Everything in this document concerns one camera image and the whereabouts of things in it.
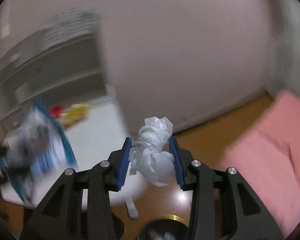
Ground black gold trash bin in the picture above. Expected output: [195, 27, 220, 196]
[136, 214, 188, 240]

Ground patterned window curtain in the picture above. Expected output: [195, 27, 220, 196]
[265, 0, 300, 98]

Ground yellow snack wrapper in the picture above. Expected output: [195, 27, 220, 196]
[59, 103, 91, 128]

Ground white desk hutch shelf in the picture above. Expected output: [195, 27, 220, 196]
[0, 7, 107, 131]

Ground red plastic cup lid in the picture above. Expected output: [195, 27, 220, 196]
[49, 105, 62, 119]

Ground white tissue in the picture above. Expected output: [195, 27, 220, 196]
[129, 116, 175, 187]

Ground blue white plastic bag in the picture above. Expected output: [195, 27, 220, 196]
[2, 100, 77, 204]

